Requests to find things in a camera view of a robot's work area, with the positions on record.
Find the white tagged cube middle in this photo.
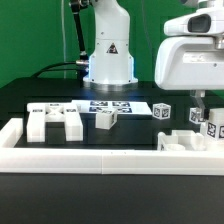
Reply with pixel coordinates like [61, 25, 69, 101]
[152, 103, 171, 120]

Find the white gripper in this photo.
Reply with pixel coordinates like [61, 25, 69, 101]
[154, 0, 224, 120]

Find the white U-shaped boundary fence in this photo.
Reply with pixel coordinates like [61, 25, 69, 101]
[0, 118, 224, 176]

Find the white tagged cube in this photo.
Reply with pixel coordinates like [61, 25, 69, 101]
[152, 103, 171, 120]
[189, 108, 204, 124]

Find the white chair back frame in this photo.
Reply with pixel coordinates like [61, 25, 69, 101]
[26, 102, 83, 142]

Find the white tagged cube right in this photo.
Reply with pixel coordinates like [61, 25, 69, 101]
[189, 108, 204, 124]

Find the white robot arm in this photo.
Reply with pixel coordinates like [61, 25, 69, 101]
[70, 0, 224, 121]

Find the black cable bundle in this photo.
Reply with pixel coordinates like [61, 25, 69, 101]
[31, 60, 88, 80]

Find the white chair seat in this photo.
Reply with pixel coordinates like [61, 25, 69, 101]
[157, 130, 206, 151]

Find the white flat tag board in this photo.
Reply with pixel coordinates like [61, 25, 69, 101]
[72, 100, 152, 115]

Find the black raised platform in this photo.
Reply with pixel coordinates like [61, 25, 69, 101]
[0, 77, 224, 121]

